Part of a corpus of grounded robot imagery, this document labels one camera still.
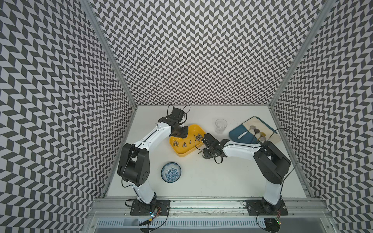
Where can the aluminium front rail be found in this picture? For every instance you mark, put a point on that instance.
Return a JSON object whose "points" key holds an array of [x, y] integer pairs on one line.
{"points": [[209, 207]]}

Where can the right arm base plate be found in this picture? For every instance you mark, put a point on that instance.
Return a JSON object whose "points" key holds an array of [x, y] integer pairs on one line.
{"points": [[266, 207]]}

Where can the gold round spoon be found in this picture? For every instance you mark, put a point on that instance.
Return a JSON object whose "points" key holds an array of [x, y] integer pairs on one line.
{"points": [[262, 135]]}

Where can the yellow plastic storage box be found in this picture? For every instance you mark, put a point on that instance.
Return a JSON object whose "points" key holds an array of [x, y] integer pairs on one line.
{"points": [[193, 131]]}

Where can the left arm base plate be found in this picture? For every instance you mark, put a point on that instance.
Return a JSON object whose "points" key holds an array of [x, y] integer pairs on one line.
{"points": [[142, 209]]}

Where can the blue white ceramic bowl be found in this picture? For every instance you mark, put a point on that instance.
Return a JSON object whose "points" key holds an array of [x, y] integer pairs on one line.
{"points": [[166, 167]]}

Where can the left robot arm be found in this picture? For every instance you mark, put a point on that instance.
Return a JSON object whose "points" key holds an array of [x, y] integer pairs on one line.
{"points": [[134, 162]]}

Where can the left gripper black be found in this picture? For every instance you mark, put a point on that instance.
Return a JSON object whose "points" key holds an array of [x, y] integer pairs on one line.
{"points": [[184, 133]]}

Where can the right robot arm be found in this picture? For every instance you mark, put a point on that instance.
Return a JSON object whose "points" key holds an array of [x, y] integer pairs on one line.
{"points": [[272, 163]]}

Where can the teal tray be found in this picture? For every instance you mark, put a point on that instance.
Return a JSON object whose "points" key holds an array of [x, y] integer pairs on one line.
{"points": [[233, 135]]}

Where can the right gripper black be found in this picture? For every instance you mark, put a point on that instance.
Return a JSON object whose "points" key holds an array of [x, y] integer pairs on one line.
{"points": [[206, 155]]}

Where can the clear plastic cup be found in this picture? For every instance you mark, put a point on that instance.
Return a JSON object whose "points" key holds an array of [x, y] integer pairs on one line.
{"points": [[220, 125]]}

